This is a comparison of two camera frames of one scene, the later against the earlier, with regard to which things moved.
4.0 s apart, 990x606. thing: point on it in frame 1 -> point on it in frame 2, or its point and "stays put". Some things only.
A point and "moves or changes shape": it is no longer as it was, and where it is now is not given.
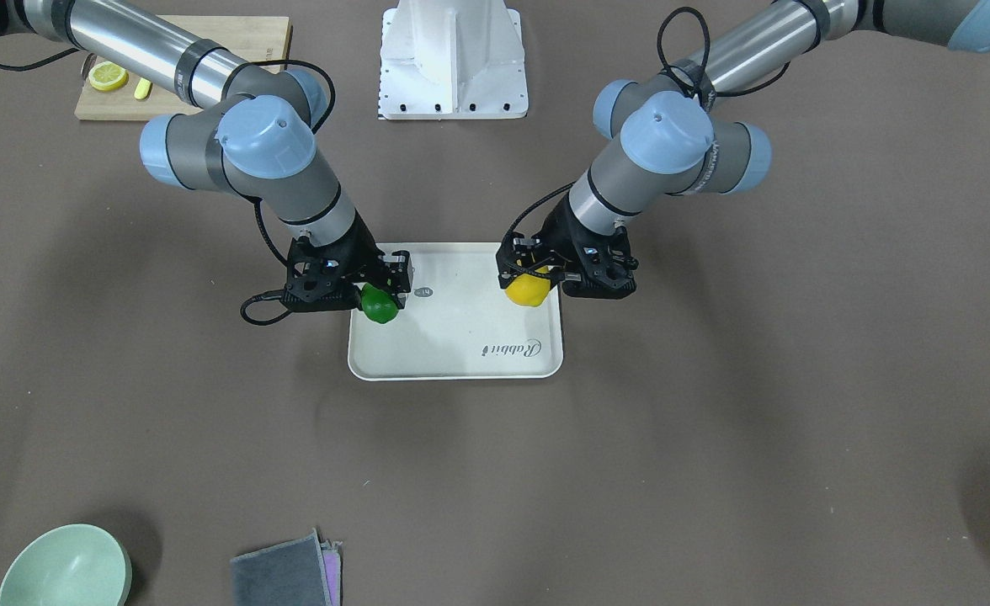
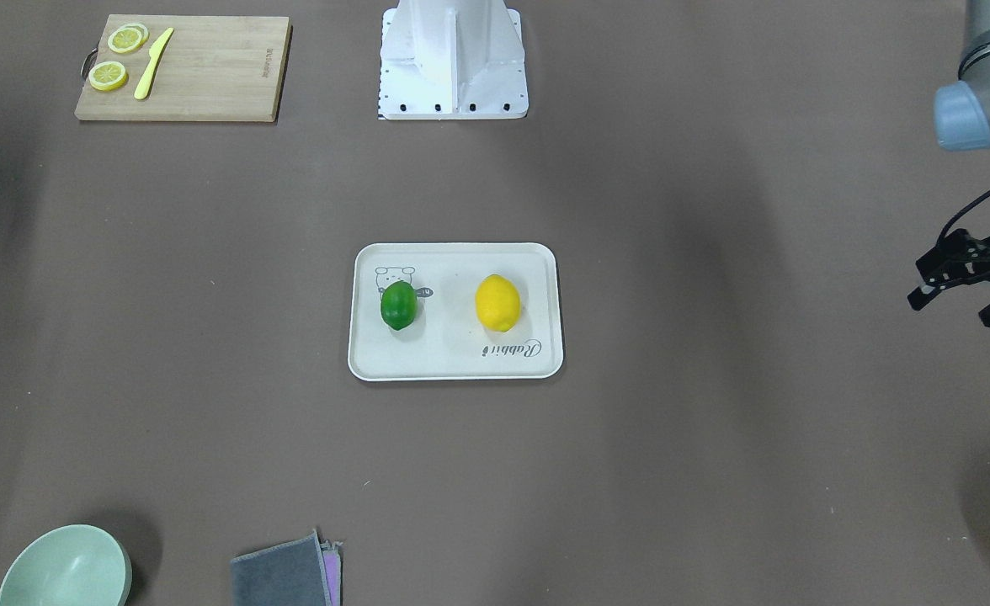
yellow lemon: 529,290 -> 497,303
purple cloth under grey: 332,559 stays put
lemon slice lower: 108,76 stays put
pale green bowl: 71,565 stays put
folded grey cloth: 293,573 stays put
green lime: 378,305 moves or changes shape
